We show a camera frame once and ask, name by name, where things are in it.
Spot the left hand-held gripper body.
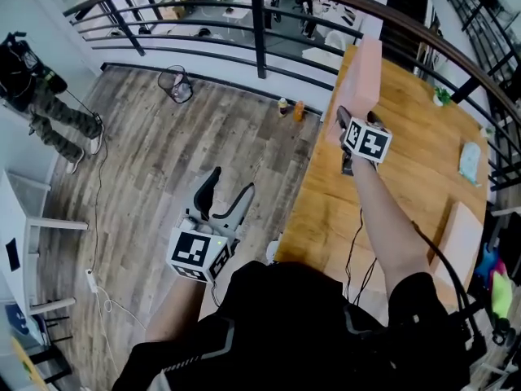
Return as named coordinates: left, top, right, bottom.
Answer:
left=165, top=208, right=242, bottom=285

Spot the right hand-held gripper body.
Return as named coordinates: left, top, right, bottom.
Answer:
left=339, top=116, right=394, bottom=177

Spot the pink box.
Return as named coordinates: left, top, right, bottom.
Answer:
left=324, top=34, right=383, bottom=148

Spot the cream box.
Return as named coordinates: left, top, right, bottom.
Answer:
left=429, top=200, right=485, bottom=284

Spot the person's right forearm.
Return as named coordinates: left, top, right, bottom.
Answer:
left=350, top=159, right=432, bottom=299

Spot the person's left forearm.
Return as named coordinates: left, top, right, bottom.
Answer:
left=144, top=277, right=212, bottom=344

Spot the white power strip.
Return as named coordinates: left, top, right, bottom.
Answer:
left=85, top=269, right=101, bottom=295

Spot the light blue pencil pouch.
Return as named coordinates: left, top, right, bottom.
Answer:
left=458, top=141, right=484, bottom=187

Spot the person's black shirt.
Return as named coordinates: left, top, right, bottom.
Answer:
left=112, top=261, right=489, bottom=391

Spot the blue pillow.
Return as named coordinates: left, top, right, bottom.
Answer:
left=474, top=242, right=500, bottom=279

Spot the white side table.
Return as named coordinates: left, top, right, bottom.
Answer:
left=0, top=169, right=89, bottom=317

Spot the black tablet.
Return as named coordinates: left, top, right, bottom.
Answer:
left=4, top=237, right=21, bottom=272

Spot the green star pillow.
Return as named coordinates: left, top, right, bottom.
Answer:
left=490, top=270, right=514, bottom=321

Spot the thin black cable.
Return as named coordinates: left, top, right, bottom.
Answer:
left=344, top=205, right=379, bottom=305

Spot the white cable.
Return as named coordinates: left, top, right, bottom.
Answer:
left=94, top=285, right=147, bottom=366

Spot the black wire wastebasket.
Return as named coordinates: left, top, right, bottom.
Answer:
left=157, top=64, right=193, bottom=104

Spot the thick black cable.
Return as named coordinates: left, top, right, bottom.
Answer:
left=410, top=220, right=484, bottom=341

